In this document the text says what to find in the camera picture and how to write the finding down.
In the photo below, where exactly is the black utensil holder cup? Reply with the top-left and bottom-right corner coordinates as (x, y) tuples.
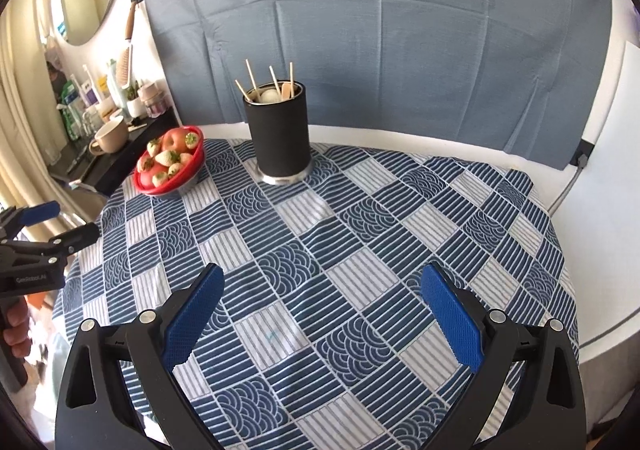
(244, 81), (312, 185)

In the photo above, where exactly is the grey backdrop cloth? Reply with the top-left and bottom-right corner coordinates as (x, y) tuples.
(145, 0), (612, 170)

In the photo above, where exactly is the red apple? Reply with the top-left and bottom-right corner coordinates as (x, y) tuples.
(160, 127), (189, 153)
(138, 164), (160, 189)

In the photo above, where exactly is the blue patterned tablecloth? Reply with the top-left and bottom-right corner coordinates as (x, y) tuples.
(53, 139), (578, 449)

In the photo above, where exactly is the small potted plant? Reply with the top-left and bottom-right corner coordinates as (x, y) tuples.
(125, 80), (146, 119)

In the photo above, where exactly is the black side shelf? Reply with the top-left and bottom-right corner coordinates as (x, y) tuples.
(48, 110), (178, 197)

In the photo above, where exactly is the large white ceramic spoon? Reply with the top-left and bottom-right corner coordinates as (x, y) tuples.
(260, 88), (282, 105)

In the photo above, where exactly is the red fruit basket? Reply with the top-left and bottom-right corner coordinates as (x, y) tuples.
(132, 126), (205, 197)

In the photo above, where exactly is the white strawberry near rim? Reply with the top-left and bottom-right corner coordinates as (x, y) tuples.
(184, 132), (200, 150)

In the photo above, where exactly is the beige mug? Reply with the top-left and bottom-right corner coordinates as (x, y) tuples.
(89, 117), (129, 155)

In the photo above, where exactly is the left hand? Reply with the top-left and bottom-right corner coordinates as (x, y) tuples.
(3, 297), (32, 358)

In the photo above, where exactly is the wooden chopstick crossing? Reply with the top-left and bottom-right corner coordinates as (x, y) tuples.
(269, 65), (281, 93)

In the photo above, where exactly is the glass jar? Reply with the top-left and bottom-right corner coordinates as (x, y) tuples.
(138, 82), (169, 118)

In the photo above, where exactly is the wooden handled brush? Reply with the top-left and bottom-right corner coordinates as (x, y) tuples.
(116, 2), (138, 88)

